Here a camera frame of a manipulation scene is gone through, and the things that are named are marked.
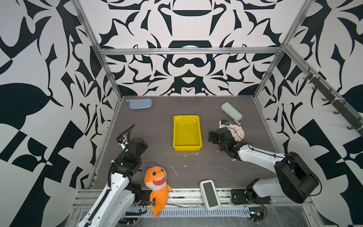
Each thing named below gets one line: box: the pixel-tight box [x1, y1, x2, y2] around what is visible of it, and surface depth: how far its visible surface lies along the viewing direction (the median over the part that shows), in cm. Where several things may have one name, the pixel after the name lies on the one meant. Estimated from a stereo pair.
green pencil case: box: [220, 101, 243, 126], surface depth 110 cm
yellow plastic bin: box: [172, 114, 203, 152], surface depth 97 cm
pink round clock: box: [226, 123, 245, 142], surface depth 98 cm
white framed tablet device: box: [199, 179, 222, 212], surface depth 73 cm
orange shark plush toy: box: [144, 163, 172, 219], surface depth 73 cm
